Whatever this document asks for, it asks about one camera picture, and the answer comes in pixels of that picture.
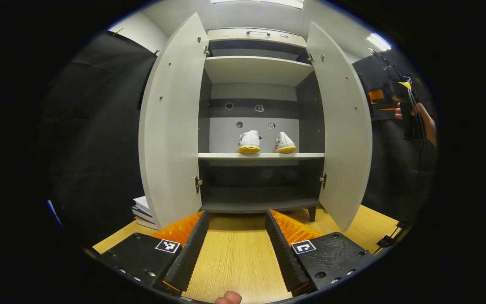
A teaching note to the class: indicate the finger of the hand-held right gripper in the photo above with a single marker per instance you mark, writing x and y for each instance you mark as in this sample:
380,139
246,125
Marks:
378,97

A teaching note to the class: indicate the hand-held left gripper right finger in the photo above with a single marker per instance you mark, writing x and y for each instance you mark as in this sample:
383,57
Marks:
285,253

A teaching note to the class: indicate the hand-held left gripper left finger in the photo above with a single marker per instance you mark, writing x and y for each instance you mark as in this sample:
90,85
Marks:
192,253

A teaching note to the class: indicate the grey cabinet door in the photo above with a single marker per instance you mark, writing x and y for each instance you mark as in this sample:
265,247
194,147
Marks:
344,139
171,135

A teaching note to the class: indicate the white shoe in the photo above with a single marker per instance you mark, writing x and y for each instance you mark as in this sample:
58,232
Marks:
284,141
249,139

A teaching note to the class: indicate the grey shoe cabinet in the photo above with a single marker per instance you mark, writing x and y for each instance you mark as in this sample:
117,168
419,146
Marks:
255,69

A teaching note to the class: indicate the small ceiling light panel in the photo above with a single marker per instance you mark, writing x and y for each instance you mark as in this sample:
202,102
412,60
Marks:
379,42

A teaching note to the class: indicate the stack of books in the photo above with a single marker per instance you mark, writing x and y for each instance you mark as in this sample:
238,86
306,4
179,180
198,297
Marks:
144,209

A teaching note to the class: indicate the small black clamp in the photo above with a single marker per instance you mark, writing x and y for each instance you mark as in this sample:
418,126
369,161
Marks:
384,241

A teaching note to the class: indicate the black backdrop cloth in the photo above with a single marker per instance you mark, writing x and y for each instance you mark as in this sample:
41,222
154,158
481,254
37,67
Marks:
99,147

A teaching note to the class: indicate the large ceiling light panel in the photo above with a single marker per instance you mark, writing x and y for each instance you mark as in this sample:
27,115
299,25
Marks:
268,3

